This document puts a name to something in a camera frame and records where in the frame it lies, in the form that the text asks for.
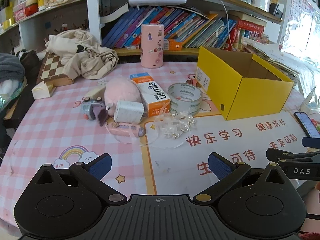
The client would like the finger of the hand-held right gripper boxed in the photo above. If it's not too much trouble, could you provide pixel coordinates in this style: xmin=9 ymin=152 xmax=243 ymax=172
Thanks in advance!
xmin=302 ymin=137 xmax=320 ymax=148
xmin=265 ymin=148 xmax=320 ymax=165

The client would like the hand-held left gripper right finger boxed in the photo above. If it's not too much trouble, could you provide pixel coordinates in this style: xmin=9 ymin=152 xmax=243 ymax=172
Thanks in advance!
xmin=192 ymin=152 xmax=290 ymax=205

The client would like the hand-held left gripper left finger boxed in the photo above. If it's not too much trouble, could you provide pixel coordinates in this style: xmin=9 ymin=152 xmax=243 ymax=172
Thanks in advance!
xmin=35 ymin=153 xmax=128 ymax=205

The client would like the pink utility knife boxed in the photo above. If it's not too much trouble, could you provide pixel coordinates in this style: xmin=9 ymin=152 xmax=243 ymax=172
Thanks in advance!
xmin=106 ymin=121 xmax=146 ymax=138

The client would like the yellow cardboard box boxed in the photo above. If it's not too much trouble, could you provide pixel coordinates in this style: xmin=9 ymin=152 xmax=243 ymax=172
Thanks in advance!
xmin=197 ymin=46 xmax=295 ymax=121

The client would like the pearl ribbon hair accessory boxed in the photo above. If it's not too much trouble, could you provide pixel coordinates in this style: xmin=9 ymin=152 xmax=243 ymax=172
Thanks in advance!
xmin=140 ymin=110 xmax=197 ymax=148

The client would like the white charger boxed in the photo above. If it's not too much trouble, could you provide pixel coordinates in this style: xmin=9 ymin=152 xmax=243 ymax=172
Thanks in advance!
xmin=114 ymin=100 xmax=145 ymax=124

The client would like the clear tape roll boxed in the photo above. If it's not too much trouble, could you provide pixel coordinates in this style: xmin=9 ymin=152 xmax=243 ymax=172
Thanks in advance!
xmin=167 ymin=82 xmax=202 ymax=117

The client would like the pink plush toy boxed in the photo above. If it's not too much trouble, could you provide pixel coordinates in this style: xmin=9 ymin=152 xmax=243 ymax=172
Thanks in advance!
xmin=104 ymin=78 xmax=143 ymax=110

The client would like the orange white toothpaste box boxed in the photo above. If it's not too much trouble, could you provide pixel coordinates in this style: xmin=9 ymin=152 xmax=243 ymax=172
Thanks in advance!
xmin=129 ymin=73 xmax=171 ymax=118

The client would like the pink checked desktop mat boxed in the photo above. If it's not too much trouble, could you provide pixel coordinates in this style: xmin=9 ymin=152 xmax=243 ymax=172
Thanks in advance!
xmin=0 ymin=61 xmax=320 ymax=230

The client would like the black smartphone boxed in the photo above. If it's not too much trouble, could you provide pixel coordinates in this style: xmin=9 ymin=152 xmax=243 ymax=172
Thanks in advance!
xmin=294 ymin=112 xmax=320 ymax=138

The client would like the white desk gadget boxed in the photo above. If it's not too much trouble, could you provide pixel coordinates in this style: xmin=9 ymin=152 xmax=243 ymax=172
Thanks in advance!
xmin=301 ymin=85 xmax=320 ymax=110

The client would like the grey purple toy gadget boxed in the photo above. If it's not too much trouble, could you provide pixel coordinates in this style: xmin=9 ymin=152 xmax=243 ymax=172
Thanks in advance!
xmin=80 ymin=96 xmax=108 ymax=127

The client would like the white wedge-shaped box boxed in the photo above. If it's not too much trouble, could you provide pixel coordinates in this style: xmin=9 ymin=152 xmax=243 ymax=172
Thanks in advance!
xmin=31 ymin=82 xmax=57 ymax=99

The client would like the pile of papers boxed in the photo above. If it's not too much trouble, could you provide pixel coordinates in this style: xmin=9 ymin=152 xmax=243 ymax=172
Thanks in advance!
xmin=244 ymin=39 xmax=300 ymax=80

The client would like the beige cloth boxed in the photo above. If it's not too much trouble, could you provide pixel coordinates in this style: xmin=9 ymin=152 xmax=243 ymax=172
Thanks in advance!
xmin=45 ymin=29 xmax=119 ymax=80

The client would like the wooden chessboard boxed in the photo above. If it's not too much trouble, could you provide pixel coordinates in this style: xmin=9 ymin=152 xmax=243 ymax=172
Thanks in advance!
xmin=36 ymin=51 xmax=75 ymax=87

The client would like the black bag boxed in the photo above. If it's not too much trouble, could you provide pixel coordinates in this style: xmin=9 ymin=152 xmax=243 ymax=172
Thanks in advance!
xmin=16 ymin=49 xmax=42 ymax=78

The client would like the pink cylindrical container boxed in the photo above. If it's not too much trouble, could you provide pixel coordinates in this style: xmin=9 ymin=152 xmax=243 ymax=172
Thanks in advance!
xmin=140 ymin=24 xmax=165 ymax=69

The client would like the small orange white box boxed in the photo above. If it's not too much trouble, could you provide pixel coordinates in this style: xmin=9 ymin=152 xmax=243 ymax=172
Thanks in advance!
xmin=164 ymin=39 xmax=183 ymax=51

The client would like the grey knit blanket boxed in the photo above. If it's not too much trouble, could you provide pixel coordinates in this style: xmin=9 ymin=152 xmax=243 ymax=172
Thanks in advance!
xmin=0 ymin=52 xmax=25 ymax=80

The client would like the small black box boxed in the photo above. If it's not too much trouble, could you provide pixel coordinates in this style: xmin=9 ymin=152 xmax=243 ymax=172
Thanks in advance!
xmin=271 ymin=2 xmax=283 ymax=16

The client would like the row of books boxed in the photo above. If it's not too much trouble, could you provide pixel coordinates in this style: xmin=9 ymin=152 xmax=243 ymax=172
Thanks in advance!
xmin=101 ymin=6 xmax=265 ymax=52

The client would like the red jar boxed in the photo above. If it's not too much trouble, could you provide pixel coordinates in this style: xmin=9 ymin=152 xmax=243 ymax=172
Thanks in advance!
xmin=25 ymin=4 xmax=39 ymax=16

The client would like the white desk lamp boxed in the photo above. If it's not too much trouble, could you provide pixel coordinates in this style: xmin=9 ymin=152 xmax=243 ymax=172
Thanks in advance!
xmin=128 ymin=0 xmax=187 ymax=6

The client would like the pink box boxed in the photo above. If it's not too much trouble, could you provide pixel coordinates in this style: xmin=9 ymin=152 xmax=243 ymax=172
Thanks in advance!
xmin=12 ymin=2 xmax=27 ymax=22

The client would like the wall poster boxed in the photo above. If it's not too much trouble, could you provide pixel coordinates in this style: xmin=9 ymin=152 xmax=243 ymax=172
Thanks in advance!
xmin=287 ymin=0 xmax=314 ymax=45

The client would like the white cable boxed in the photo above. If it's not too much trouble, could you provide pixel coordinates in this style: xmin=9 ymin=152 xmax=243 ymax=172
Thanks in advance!
xmin=212 ymin=0 xmax=240 ymax=52

